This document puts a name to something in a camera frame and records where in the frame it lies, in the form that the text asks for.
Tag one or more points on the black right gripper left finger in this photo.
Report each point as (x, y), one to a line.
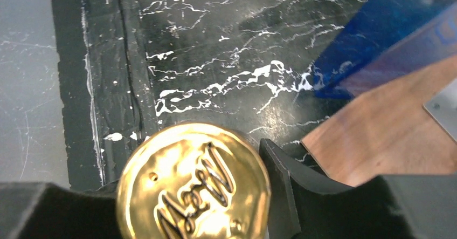
(47, 210)

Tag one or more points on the dark bottle gold cap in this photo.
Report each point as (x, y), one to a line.
(194, 180)

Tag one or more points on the blue glass bottle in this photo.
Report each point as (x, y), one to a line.
(385, 40)

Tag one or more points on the metal bracket on board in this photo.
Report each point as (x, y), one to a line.
(442, 108)

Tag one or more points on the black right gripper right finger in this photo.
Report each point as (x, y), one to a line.
(307, 204)

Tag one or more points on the wooden board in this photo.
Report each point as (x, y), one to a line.
(387, 131)

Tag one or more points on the black base beam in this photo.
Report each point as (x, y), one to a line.
(104, 85)

